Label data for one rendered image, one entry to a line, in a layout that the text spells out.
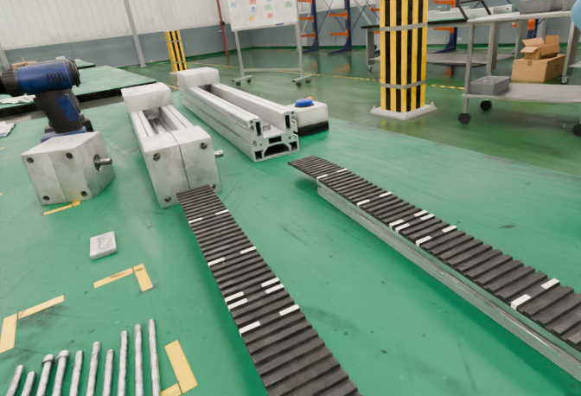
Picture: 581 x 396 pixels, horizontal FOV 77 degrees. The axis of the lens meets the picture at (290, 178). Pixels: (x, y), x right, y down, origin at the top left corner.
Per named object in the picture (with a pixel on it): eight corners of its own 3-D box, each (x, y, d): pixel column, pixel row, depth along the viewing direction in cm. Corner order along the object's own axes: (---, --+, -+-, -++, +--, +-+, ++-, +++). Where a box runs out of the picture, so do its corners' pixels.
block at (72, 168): (106, 197, 64) (89, 145, 60) (41, 205, 64) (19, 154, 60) (127, 175, 73) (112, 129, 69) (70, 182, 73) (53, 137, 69)
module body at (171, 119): (209, 175, 68) (200, 130, 65) (154, 189, 65) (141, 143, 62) (157, 108, 136) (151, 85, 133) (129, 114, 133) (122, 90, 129)
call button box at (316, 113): (329, 130, 86) (328, 103, 84) (292, 139, 83) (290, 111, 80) (313, 123, 93) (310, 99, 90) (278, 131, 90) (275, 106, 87)
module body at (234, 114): (299, 150, 75) (295, 109, 72) (254, 162, 72) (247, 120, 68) (207, 99, 143) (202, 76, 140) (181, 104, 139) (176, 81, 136)
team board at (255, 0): (233, 86, 683) (212, -33, 606) (251, 81, 718) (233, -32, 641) (296, 87, 593) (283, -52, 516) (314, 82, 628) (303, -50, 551)
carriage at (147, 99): (176, 115, 93) (169, 87, 91) (130, 124, 90) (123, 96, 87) (167, 105, 107) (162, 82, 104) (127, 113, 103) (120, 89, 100)
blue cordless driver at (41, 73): (104, 156, 88) (73, 60, 79) (6, 178, 80) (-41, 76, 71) (103, 148, 94) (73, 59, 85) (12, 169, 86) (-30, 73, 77)
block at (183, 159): (236, 187, 62) (226, 133, 58) (160, 208, 57) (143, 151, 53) (221, 171, 69) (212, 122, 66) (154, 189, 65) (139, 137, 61)
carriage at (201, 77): (221, 90, 121) (218, 69, 119) (188, 97, 117) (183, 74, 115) (210, 86, 135) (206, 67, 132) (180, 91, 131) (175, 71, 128)
